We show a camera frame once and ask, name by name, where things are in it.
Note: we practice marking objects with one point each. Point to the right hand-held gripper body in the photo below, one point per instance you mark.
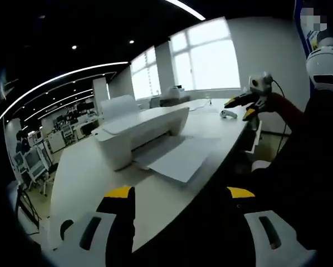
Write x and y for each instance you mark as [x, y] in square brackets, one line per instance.
[259, 84]

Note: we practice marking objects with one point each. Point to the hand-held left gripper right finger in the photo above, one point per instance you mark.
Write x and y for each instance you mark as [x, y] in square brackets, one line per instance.
[255, 219]

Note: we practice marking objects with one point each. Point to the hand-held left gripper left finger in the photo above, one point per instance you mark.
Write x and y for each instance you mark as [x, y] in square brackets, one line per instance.
[105, 222]

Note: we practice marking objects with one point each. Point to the white paper sheet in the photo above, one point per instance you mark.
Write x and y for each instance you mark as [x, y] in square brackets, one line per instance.
[180, 161]

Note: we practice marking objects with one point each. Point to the white background printer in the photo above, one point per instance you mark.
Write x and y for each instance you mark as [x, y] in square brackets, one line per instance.
[174, 92]

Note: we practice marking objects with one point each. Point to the white game controller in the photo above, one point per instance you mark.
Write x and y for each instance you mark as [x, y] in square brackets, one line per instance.
[228, 114]

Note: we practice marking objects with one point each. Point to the person's dark clothed body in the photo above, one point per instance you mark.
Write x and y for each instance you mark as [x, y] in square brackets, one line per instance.
[303, 178]

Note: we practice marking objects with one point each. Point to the white office chair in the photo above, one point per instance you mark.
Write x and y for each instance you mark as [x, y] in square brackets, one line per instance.
[34, 164]
[19, 162]

